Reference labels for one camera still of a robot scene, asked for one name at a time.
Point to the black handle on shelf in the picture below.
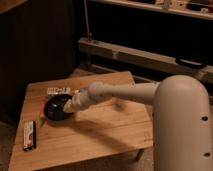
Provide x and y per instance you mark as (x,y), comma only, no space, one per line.
(190,64)

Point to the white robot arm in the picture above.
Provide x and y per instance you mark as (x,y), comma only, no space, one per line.
(182,136)

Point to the black white red box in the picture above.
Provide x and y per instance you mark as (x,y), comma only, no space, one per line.
(29,135)

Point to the metal pole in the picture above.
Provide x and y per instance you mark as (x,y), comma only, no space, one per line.
(88,32)

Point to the orange carrot toy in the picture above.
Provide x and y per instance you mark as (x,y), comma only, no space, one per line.
(42,115)

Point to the wooden table leg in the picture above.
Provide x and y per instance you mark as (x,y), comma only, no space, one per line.
(139,155)

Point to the black ceramic bowl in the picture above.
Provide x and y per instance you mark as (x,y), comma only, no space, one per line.
(53,108)

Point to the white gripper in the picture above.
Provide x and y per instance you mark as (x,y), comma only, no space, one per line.
(80,101)

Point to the small white bottle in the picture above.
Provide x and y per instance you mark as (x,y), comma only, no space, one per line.
(60,90)

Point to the long wooden shelf beam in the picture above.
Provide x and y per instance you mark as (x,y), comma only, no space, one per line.
(142,58)

